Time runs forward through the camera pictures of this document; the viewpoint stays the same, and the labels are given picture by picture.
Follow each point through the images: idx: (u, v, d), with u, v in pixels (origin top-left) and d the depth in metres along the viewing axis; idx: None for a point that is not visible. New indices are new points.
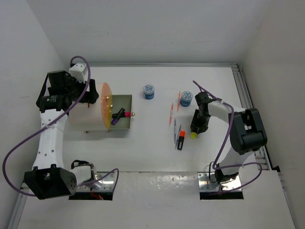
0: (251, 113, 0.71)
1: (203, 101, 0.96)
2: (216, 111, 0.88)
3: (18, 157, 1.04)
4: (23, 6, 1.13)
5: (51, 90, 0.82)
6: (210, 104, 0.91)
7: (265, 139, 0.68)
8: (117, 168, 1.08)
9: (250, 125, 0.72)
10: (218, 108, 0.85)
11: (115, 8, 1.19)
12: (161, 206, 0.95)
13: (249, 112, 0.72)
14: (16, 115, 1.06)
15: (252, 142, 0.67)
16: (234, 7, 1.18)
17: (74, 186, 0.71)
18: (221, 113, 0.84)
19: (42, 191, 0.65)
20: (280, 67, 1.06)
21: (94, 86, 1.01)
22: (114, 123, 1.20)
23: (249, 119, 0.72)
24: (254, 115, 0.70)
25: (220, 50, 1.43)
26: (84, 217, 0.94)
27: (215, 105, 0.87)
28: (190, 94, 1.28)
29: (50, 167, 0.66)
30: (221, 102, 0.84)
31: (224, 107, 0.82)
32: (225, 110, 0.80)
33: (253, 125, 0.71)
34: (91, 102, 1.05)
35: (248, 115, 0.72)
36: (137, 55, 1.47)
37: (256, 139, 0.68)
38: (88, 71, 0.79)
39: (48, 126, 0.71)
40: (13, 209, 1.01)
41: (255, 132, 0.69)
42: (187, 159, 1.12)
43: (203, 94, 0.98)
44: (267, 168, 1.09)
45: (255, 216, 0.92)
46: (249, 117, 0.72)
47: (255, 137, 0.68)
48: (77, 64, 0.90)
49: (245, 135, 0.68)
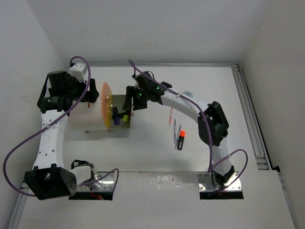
0: (215, 108, 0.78)
1: (149, 86, 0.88)
2: (170, 103, 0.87)
3: (19, 157, 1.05)
4: (23, 6, 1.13)
5: (51, 91, 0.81)
6: (163, 97, 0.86)
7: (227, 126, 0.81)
8: (117, 168, 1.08)
9: (212, 116, 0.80)
10: (176, 103, 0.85)
11: (115, 8, 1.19)
12: (161, 206, 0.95)
13: (211, 107, 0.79)
14: (16, 115, 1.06)
15: (220, 134, 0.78)
16: (234, 6, 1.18)
17: (75, 186, 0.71)
18: (180, 107, 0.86)
19: (42, 191, 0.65)
20: (279, 67, 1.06)
21: (94, 86, 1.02)
22: (117, 123, 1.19)
23: (210, 112, 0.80)
24: (217, 109, 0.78)
25: (220, 50, 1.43)
26: (84, 217, 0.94)
27: (171, 99, 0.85)
28: (190, 94, 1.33)
29: (50, 167, 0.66)
30: (177, 95, 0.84)
31: (182, 102, 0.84)
32: (186, 106, 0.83)
33: (216, 117, 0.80)
34: (91, 101, 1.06)
35: (210, 109, 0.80)
36: (137, 55, 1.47)
37: (222, 129, 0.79)
38: (88, 71, 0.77)
39: (49, 126, 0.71)
40: (13, 209, 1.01)
41: (219, 123, 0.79)
42: (187, 158, 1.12)
43: (146, 78, 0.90)
44: (267, 168, 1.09)
45: (255, 215, 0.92)
46: (211, 111, 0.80)
47: (221, 128, 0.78)
48: (77, 63, 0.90)
49: (215, 130, 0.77)
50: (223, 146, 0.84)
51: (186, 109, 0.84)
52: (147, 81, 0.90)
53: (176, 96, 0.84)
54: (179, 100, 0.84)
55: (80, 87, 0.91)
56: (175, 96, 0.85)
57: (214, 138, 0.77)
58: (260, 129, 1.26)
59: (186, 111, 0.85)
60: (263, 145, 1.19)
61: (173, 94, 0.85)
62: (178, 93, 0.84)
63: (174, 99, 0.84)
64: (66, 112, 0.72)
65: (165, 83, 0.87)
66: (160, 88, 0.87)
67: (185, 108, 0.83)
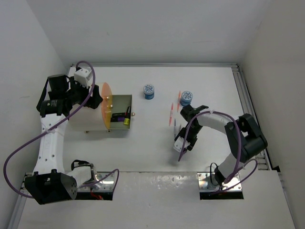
0: (247, 120, 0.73)
1: (189, 113, 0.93)
2: (207, 122, 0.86)
3: (18, 157, 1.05)
4: (23, 7, 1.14)
5: (51, 95, 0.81)
6: (198, 117, 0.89)
7: (265, 144, 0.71)
8: (118, 168, 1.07)
9: (247, 130, 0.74)
10: (209, 119, 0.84)
11: (115, 8, 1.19)
12: (161, 206, 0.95)
13: (243, 119, 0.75)
14: (16, 115, 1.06)
15: (255, 151, 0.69)
16: (234, 6, 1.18)
17: (75, 190, 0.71)
18: (215, 125, 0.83)
19: (42, 195, 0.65)
20: (279, 67, 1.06)
21: (97, 90, 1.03)
22: (122, 121, 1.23)
23: (244, 126, 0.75)
24: (249, 122, 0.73)
25: (220, 51, 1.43)
26: (84, 216, 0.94)
27: (205, 117, 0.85)
28: (190, 94, 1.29)
29: (50, 172, 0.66)
30: (211, 113, 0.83)
31: (216, 118, 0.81)
32: (219, 120, 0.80)
33: (249, 131, 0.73)
34: (92, 107, 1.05)
35: (242, 122, 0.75)
36: (138, 55, 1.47)
37: (258, 147, 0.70)
38: (94, 77, 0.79)
39: (48, 131, 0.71)
40: (13, 209, 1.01)
41: (255, 138, 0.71)
42: (187, 158, 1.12)
43: (186, 109, 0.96)
44: (267, 168, 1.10)
45: (254, 215, 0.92)
46: (244, 124, 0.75)
47: (257, 144, 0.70)
48: (82, 68, 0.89)
49: (247, 143, 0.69)
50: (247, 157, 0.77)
51: (218, 123, 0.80)
52: (188, 110, 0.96)
53: (209, 113, 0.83)
54: (212, 116, 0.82)
55: (82, 92, 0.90)
56: (208, 114, 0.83)
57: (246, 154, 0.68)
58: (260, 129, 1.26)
59: (220, 127, 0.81)
60: None
61: (206, 112, 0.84)
62: (211, 110, 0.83)
63: (208, 117, 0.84)
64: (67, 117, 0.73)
65: (202, 106, 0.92)
66: (197, 109, 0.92)
67: (217, 122, 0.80)
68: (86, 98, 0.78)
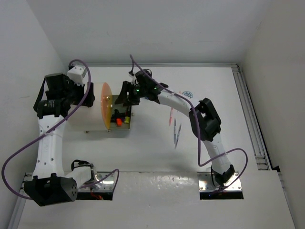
0: (207, 105, 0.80)
1: (148, 84, 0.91)
2: (167, 101, 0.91)
3: (18, 158, 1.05)
4: (23, 7, 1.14)
5: (48, 95, 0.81)
6: (159, 96, 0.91)
7: (219, 121, 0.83)
8: (118, 169, 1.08)
9: (205, 112, 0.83)
10: (171, 101, 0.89)
11: (115, 8, 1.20)
12: (161, 206, 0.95)
13: (203, 103, 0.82)
14: (16, 115, 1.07)
15: (213, 130, 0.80)
16: (233, 7, 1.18)
17: (75, 192, 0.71)
18: (175, 105, 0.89)
19: (42, 199, 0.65)
20: (279, 67, 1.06)
21: (92, 89, 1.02)
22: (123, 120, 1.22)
23: (203, 109, 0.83)
24: (208, 106, 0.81)
25: (220, 50, 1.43)
26: (84, 217, 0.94)
27: (166, 96, 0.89)
28: (189, 94, 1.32)
29: (50, 176, 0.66)
30: (172, 94, 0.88)
31: (176, 100, 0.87)
32: (179, 103, 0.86)
33: (208, 113, 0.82)
34: (88, 106, 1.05)
35: (202, 105, 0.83)
36: (138, 55, 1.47)
37: (215, 126, 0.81)
38: (89, 74, 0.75)
39: (47, 134, 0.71)
40: (13, 208, 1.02)
41: (212, 119, 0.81)
42: (187, 158, 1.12)
43: (146, 77, 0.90)
44: (267, 168, 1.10)
45: (254, 215, 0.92)
46: (203, 107, 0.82)
47: (214, 124, 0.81)
48: (76, 66, 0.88)
49: (207, 126, 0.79)
50: (218, 142, 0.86)
51: (180, 106, 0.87)
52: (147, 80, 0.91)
53: (171, 94, 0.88)
54: (173, 98, 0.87)
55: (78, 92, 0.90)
56: (169, 95, 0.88)
57: (206, 134, 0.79)
58: (260, 129, 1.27)
59: (181, 109, 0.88)
60: (263, 145, 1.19)
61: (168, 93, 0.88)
62: (173, 92, 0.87)
63: (169, 98, 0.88)
64: (65, 118, 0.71)
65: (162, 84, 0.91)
66: (157, 88, 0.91)
67: (179, 105, 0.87)
68: (83, 98, 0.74)
